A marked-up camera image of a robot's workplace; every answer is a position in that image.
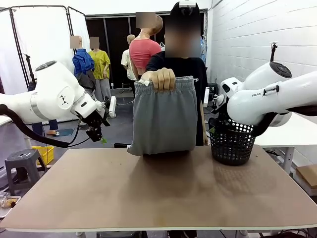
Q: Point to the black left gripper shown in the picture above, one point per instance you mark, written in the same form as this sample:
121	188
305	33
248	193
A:
95	120

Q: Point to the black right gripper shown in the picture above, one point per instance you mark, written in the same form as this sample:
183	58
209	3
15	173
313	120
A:
221	106

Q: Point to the grey training pants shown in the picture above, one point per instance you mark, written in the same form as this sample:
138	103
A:
166	119

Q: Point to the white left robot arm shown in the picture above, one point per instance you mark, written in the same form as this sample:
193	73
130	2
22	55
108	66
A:
49	96

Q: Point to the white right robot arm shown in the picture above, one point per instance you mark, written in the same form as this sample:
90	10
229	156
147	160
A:
257	99

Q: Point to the person's left forearm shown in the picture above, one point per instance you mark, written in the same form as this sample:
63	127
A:
203	126

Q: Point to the person's right hand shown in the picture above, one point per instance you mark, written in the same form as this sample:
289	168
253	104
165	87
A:
162	79

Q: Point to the small black flat object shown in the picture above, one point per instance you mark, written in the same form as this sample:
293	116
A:
121	145

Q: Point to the black perforated plastic basket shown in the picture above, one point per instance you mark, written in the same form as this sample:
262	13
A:
232	148

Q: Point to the teal floor mat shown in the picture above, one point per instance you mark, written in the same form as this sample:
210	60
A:
67	132

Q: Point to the black plastic stool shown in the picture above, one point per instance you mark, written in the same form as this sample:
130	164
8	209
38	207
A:
213	88

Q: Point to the yellow plastic crate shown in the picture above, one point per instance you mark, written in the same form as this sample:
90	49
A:
48	153

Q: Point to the person in black t-shirt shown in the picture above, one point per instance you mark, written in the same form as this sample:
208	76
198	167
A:
195	69

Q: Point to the mannequin in yellow shirt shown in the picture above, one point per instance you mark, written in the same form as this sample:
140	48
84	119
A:
100	64

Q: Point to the mannequin in blue shirt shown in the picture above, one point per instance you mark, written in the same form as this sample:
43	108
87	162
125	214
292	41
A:
83	62

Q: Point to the grey plastic stool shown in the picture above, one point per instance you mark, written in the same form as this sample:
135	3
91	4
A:
22	158

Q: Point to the black curtain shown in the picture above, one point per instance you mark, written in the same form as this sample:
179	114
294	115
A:
111	49

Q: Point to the mannequin in pink top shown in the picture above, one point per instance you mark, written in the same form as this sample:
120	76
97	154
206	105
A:
142	53

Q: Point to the small white side table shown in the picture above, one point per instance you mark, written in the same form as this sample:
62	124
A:
5	120

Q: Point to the black tripod stand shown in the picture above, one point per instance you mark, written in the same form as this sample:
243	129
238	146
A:
29	69

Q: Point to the black tripod with white head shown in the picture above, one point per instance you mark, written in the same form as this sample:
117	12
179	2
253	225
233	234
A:
273	52

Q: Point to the brown cardboard box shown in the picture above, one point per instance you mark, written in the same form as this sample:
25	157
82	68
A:
308	177

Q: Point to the narrow white backdrop screen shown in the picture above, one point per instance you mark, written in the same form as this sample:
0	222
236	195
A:
78	32

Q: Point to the white tray with food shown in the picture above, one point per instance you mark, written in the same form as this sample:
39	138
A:
7	204

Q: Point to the wide white backdrop screen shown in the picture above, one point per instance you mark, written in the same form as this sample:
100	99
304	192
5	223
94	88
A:
42	37

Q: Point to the black cap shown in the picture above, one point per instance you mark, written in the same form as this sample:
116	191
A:
175	15

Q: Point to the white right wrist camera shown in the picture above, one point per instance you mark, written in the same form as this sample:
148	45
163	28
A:
206	96

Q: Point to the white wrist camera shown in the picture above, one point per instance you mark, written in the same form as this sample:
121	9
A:
113	106
206	96

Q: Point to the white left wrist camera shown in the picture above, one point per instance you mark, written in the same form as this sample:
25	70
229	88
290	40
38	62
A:
113	106

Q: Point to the white head-mounted camera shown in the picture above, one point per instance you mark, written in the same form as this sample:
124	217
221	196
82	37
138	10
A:
187	6

